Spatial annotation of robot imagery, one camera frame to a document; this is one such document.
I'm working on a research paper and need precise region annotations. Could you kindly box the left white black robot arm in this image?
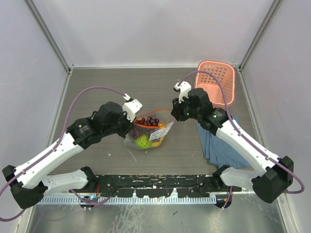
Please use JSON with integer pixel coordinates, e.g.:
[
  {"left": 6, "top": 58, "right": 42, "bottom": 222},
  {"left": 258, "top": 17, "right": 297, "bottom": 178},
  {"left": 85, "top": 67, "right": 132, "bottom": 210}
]
[{"left": 2, "top": 100, "right": 142, "bottom": 209}]

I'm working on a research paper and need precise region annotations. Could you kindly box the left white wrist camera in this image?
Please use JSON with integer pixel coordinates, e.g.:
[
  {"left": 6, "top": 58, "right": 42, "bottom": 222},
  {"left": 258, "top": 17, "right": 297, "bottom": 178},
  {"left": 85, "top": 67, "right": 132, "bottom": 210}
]
[{"left": 122, "top": 94, "right": 142, "bottom": 122}]

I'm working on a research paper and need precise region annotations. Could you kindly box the aluminium front rail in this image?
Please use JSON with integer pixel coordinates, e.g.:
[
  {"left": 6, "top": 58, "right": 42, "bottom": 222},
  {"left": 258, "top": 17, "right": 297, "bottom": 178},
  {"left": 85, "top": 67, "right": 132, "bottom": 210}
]
[{"left": 23, "top": 173, "right": 289, "bottom": 195}]

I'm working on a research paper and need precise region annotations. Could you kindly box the right aluminium frame post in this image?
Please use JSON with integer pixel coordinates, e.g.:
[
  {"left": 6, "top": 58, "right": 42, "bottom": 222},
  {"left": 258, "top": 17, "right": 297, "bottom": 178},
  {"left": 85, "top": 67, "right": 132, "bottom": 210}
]
[{"left": 239, "top": 0, "right": 283, "bottom": 70}]

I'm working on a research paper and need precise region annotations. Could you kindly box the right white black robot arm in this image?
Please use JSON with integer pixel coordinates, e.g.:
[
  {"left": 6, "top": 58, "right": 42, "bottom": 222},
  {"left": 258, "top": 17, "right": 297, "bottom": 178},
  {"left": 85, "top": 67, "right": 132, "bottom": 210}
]
[{"left": 171, "top": 86, "right": 294, "bottom": 203}]

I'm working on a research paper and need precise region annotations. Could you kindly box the pink plastic basket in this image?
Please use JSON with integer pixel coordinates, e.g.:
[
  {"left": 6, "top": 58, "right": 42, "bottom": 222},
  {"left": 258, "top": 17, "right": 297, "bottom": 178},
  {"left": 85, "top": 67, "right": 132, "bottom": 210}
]
[{"left": 195, "top": 60, "right": 236, "bottom": 109}]

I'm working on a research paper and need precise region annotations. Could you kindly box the slotted cable duct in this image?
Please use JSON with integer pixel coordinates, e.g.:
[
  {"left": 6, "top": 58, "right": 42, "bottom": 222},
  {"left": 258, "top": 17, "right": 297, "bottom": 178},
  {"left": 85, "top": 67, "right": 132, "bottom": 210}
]
[{"left": 39, "top": 194, "right": 217, "bottom": 205}]

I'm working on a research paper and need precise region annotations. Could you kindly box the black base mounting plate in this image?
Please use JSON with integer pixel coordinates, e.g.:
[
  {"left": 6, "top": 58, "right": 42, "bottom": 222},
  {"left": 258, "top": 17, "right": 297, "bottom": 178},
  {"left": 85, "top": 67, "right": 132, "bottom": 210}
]
[{"left": 74, "top": 175, "right": 229, "bottom": 198}]

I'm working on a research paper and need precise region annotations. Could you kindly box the green custard apple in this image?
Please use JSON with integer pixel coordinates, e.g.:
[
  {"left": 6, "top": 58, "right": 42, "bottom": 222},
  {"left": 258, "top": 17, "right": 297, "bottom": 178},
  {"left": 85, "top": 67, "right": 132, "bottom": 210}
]
[{"left": 135, "top": 134, "right": 152, "bottom": 149}]

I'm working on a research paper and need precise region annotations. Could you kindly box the left aluminium frame post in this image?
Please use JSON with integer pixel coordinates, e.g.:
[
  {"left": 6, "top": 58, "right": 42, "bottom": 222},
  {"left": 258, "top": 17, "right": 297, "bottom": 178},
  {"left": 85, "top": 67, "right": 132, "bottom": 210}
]
[{"left": 24, "top": 0, "right": 73, "bottom": 73}]

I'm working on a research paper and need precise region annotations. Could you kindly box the dark purple grape bunch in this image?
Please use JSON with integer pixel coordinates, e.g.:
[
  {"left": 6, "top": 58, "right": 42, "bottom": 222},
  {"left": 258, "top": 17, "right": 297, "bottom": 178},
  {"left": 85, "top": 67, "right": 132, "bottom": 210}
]
[{"left": 129, "top": 115, "right": 161, "bottom": 140}]

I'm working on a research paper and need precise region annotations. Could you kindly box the yellow orange mango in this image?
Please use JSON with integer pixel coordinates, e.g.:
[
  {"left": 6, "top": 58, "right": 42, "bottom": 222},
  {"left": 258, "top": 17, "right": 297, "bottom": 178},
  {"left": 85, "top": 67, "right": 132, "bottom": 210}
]
[{"left": 152, "top": 124, "right": 165, "bottom": 148}]

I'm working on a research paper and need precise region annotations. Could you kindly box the blue folded cloth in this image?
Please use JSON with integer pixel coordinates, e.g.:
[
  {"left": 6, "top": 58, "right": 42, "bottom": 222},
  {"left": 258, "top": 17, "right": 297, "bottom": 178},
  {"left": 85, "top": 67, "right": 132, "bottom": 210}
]
[{"left": 196, "top": 123, "right": 250, "bottom": 168}]

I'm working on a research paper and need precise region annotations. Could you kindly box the clear red zip top bag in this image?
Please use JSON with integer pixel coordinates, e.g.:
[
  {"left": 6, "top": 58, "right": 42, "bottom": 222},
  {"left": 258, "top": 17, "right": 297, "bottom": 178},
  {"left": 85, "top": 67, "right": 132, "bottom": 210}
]
[{"left": 124, "top": 109, "right": 174, "bottom": 150}]

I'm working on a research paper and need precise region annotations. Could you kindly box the aluminium frame post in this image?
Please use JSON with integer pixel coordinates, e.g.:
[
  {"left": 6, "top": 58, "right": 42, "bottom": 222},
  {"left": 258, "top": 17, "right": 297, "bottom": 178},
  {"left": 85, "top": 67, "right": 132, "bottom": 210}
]
[
  {"left": 24, "top": 0, "right": 73, "bottom": 73},
  {"left": 239, "top": 0, "right": 283, "bottom": 70}
]

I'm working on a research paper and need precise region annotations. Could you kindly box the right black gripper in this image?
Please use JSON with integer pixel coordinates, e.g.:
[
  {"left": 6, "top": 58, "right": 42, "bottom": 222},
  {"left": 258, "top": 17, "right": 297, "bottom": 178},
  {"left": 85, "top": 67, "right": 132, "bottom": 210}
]
[{"left": 171, "top": 93, "right": 201, "bottom": 121}]

